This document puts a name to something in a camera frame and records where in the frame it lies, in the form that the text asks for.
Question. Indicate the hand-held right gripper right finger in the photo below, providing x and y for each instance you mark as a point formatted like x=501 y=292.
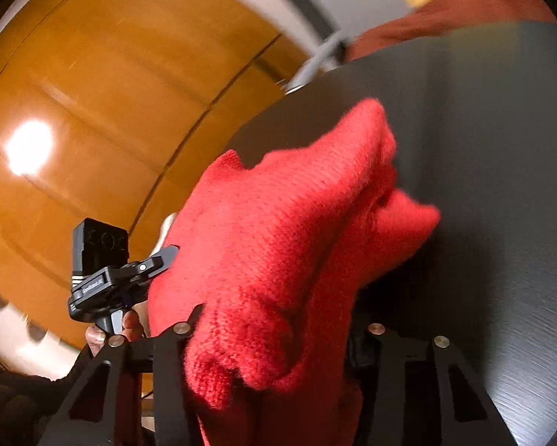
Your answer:
x=390 y=381

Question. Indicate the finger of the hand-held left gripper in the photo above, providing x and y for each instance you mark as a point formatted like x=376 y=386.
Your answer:
x=160 y=262

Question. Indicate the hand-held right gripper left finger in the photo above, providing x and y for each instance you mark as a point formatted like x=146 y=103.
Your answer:
x=167 y=371

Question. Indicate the red knit sweater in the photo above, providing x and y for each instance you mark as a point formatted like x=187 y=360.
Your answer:
x=283 y=241

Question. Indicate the person's left hand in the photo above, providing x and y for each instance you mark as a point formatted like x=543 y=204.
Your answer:
x=132 y=325

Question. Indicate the wooden cabinet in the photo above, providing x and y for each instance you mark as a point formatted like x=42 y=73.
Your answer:
x=120 y=79

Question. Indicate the rust quilted jacket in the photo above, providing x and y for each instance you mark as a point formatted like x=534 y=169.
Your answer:
x=446 y=14

